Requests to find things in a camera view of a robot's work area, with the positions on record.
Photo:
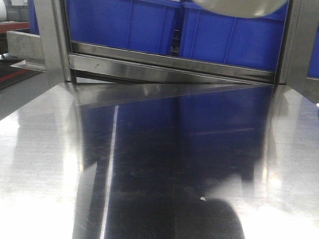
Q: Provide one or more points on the left blue storage crate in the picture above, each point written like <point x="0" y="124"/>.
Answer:
<point x="142" y="25"/>

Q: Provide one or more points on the blue storage crate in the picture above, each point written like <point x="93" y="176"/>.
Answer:
<point x="247" y="42"/>
<point x="142" y="25"/>

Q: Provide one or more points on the right blue storage crate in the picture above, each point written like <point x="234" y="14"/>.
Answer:
<point x="247" y="42"/>

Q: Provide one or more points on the far left blue crate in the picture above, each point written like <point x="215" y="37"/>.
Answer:
<point x="33" y="25"/>

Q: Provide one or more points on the far right blue crate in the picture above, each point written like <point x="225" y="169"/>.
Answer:
<point x="312" y="38"/>

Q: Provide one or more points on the stainless steel shelf frame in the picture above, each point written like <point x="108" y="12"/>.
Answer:
<point x="64" y="60"/>

